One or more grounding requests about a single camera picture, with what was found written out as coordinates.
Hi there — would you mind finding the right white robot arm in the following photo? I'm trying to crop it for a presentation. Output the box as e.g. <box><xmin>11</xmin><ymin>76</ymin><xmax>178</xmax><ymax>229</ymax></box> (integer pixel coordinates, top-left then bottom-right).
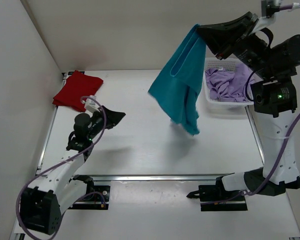
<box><xmin>196</xmin><ymin>12</ymin><xmax>300</xmax><ymax>200</ymax></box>

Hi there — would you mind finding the teal t-shirt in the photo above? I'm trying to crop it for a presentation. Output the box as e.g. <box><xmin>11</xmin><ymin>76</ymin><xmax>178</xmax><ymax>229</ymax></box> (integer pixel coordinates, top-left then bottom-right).
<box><xmin>148</xmin><ymin>24</ymin><xmax>206</xmax><ymax>136</ymax></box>

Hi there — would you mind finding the red t-shirt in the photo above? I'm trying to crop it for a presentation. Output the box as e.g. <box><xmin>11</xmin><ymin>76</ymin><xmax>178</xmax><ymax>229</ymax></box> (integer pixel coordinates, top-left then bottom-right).
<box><xmin>52</xmin><ymin>70</ymin><xmax>104</xmax><ymax>113</ymax></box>

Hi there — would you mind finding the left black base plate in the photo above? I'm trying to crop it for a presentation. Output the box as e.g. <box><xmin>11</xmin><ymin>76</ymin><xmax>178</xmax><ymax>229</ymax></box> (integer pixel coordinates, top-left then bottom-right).
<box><xmin>69</xmin><ymin>182</ymin><xmax>111</xmax><ymax>211</ymax></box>

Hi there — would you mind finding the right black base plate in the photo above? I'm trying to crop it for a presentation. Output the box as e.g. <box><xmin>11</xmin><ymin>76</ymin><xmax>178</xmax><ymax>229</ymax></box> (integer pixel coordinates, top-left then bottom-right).
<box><xmin>186</xmin><ymin>177</ymin><xmax>248</xmax><ymax>212</ymax></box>

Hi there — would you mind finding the lavender t-shirt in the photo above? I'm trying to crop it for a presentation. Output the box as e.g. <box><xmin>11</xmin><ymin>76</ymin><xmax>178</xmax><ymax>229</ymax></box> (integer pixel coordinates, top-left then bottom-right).
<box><xmin>205</xmin><ymin>63</ymin><xmax>255</xmax><ymax>103</ymax></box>

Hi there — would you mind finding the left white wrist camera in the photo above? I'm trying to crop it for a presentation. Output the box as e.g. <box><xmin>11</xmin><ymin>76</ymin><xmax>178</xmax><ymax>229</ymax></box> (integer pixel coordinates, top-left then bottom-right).
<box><xmin>80</xmin><ymin>95</ymin><xmax>101</xmax><ymax>114</ymax></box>

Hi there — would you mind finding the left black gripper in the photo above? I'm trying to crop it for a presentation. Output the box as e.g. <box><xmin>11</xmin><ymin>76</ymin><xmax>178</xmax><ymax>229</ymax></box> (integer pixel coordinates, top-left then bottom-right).
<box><xmin>87</xmin><ymin>105</ymin><xmax>126</xmax><ymax>141</ymax></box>

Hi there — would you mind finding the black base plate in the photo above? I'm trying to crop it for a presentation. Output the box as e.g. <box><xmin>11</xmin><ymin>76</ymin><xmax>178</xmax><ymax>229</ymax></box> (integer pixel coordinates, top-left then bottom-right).
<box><xmin>186</xmin><ymin>177</ymin><xmax>248</xmax><ymax>212</ymax></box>
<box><xmin>69</xmin><ymin>182</ymin><xmax>111</xmax><ymax>211</ymax></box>

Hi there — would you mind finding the purple cable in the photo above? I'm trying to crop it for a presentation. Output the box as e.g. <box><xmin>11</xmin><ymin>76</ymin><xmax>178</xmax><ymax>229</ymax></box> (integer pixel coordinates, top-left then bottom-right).
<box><xmin>15</xmin><ymin>96</ymin><xmax>108</xmax><ymax>240</ymax></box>
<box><xmin>201</xmin><ymin>1</ymin><xmax>300</xmax><ymax>207</ymax></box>

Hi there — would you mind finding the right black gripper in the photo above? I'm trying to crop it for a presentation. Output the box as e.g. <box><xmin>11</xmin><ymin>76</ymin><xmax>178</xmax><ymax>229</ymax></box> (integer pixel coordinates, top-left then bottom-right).
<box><xmin>194</xmin><ymin>13</ymin><xmax>273</xmax><ymax>80</ymax></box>

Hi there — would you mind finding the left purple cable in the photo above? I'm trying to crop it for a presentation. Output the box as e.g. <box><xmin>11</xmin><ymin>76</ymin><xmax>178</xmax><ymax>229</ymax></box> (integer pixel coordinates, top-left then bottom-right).
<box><xmin>15</xmin><ymin>96</ymin><xmax>108</xmax><ymax>240</ymax></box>

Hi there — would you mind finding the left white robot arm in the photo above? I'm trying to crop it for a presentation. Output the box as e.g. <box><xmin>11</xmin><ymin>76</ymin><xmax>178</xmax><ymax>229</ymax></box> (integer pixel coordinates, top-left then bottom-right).
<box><xmin>19</xmin><ymin>106</ymin><xmax>126</xmax><ymax>236</ymax></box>

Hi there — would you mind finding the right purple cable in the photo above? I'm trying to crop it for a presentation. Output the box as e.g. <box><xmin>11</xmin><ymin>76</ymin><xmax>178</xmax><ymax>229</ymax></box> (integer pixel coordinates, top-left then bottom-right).
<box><xmin>201</xmin><ymin>1</ymin><xmax>300</xmax><ymax>207</ymax></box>

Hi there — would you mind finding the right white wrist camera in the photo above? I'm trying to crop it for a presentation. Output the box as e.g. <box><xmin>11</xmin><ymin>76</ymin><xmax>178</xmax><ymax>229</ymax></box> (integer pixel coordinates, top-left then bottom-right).
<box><xmin>252</xmin><ymin>0</ymin><xmax>282</xmax><ymax>33</ymax></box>

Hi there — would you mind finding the white plastic laundry basket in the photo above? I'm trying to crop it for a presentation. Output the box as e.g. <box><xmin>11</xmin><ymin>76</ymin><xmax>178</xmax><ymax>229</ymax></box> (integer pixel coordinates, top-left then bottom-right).
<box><xmin>203</xmin><ymin>57</ymin><xmax>257</xmax><ymax>110</ymax></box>

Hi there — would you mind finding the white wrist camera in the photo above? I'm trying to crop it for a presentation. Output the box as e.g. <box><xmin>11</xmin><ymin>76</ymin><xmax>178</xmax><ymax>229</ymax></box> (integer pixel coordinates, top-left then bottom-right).
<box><xmin>252</xmin><ymin>0</ymin><xmax>282</xmax><ymax>33</ymax></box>
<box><xmin>80</xmin><ymin>95</ymin><xmax>101</xmax><ymax>114</ymax></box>

